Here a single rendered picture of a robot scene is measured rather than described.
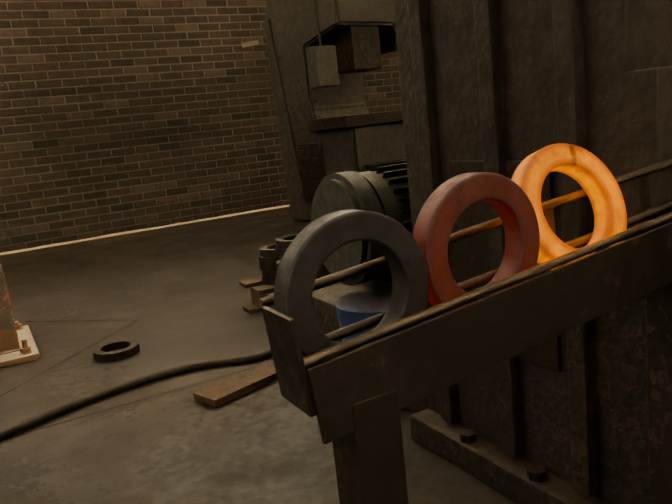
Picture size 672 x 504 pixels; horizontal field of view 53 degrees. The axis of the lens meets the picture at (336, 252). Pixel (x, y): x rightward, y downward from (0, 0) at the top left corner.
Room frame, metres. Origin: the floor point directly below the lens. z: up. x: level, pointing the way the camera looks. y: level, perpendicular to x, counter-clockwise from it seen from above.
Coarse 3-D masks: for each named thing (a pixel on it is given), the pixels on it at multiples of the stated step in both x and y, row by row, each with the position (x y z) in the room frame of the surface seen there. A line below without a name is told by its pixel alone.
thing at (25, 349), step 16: (0, 272) 2.78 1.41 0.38; (0, 288) 2.78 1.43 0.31; (0, 304) 2.78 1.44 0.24; (0, 320) 2.77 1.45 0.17; (0, 336) 2.77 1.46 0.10; (16, 336) 2.80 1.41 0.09; (32, 336) 3.00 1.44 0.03; (0, 352) 2.76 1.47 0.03; (16, 352) 2.77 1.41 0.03; (32, 352) 2.74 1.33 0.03
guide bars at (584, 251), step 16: (640, 224) 0.90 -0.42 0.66; (656, 224) 0.91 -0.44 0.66; (608, 240) 0.86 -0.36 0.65; (560, 256) 0.83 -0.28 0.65; (576, 256) 0.83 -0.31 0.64; (528, 272) 0.80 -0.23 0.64; (544, 272) 0.81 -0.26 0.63; (480, 288) 0.77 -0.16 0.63; (496, 288) 0.77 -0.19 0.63; (448, 304) 0.74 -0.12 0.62; (464, 304) 0.75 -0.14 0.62; (400, 320) 0.71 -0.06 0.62; (416, 320) 0.72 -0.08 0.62; (368, 336) 0.69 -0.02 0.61; (384, 336) 0.70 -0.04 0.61; (320, 352) 0.66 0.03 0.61; (336, 352) 0.67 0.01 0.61
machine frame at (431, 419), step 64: (448, 0) 1.49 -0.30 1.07; (512, 0) 1.33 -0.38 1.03; (576, 0) 1.17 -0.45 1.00; (640, 0) 1.13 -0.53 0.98; (448, 64) 1.51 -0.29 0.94; (512, 64) 1.33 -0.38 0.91; (576, 64) 1.17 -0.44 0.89; (640, 64) 1.12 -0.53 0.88; (448, 128) 1.52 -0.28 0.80; (512, 128) 1.34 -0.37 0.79; (576, 128) 1.17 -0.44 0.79; (640, 128) 1.09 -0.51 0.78; (448, 256) 1.55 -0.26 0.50; (640, 320) 1.10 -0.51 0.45; (512, 384) 1.35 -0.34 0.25; (576, 384) 1.19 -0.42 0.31; (640, 384) 1.10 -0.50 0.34; (448, 448) 1.51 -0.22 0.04; (512, 448) 1.35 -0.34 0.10; (576, 448) 1.19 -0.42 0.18; (640, 448) 1.10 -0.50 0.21
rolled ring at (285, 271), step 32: (320, 224) 0.70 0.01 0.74; (352, 224) 0.71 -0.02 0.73; (384, 224) 0.73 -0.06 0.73; (288, 256) 0.69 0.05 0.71; (320, 256) 0.69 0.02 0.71; (384, 256) 0.76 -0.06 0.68; (416, 256) 0.74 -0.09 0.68; (288, 288) 0.67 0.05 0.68; (416, 288) 0.74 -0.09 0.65; (384, 320) 0.75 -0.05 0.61
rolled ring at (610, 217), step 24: (552, 144) 0.93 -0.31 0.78; (528, 168) 0.89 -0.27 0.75; (552, 168) 0.91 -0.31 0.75; (576, 168) 0.94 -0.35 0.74; (600, 168) 0.94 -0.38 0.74; (528, 192) 0.88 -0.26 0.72; (600, 192) 0.94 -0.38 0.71; (600, 216) 0.94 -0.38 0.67; (624, 216) 0.93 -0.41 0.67; (552, 240) 0.86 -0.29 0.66
